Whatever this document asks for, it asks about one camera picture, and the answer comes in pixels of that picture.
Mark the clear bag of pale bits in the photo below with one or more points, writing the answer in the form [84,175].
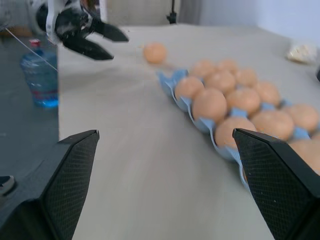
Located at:
[301,53]

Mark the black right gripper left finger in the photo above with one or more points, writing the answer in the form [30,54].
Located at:
[67,180]

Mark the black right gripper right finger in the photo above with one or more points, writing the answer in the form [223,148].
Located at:
[275,185]

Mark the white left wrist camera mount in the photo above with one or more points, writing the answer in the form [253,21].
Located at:
[51,22]

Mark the brown egg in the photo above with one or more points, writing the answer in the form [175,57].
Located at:
[188,87]
[228,65]
[209,103]
[307,153]
[273,124]
[268,93]
[247,77]
[203,68]
[243,100]
[228,133]
[155,52]
[220,81]
[303,117]

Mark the grey curtain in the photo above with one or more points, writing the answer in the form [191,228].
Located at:
[190,11]

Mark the blue egg tray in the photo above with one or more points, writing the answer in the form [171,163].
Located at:
[167,80]

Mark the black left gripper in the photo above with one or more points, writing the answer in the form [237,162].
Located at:
[72,23]

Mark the large blue water bottle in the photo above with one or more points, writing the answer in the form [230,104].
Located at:
[40,75]

